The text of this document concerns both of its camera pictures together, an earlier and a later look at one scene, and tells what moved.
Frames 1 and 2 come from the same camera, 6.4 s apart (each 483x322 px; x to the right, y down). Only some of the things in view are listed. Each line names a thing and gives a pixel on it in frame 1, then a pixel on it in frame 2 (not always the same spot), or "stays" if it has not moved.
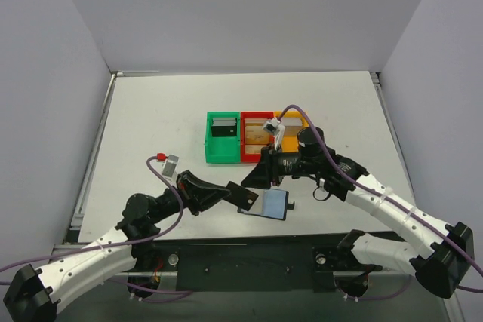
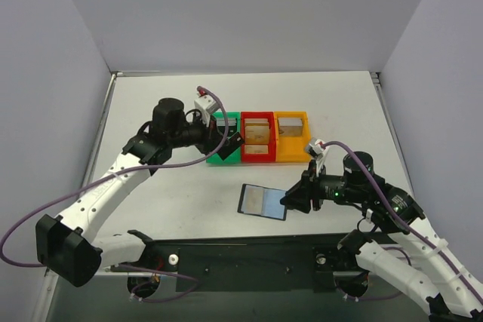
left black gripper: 187,191 -> 210,137
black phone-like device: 273,203 stays
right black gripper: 272,166 -> 309,191
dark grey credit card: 240,196 -> 233,143
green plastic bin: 223,137 stays
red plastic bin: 253,157 stays
